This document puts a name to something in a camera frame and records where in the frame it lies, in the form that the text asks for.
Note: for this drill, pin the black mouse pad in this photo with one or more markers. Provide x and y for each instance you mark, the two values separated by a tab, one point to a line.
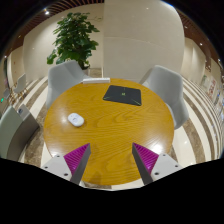
124	95

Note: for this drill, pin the grey chair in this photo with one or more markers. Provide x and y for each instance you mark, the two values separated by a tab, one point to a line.
168	85
62	77

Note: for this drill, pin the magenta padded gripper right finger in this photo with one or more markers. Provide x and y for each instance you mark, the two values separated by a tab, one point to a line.
153	166

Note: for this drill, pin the white computer mouse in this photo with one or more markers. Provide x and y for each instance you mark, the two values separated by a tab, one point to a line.
75	119

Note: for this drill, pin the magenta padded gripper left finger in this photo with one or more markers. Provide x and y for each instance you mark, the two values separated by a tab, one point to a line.
70	166

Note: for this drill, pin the green potted plant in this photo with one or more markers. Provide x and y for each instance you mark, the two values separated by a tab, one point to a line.
73	40

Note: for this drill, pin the right grey chair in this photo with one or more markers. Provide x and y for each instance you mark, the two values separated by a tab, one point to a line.
168	85

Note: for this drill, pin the grey armchair at left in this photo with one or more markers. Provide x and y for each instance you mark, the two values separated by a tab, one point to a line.
16	128

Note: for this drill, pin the left grey chair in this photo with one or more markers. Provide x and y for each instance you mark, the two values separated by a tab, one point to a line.
62	77

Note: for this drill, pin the white flat box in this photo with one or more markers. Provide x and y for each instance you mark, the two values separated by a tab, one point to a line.
96	80

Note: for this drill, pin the round wooden table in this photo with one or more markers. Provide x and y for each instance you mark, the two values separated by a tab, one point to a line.
110	128

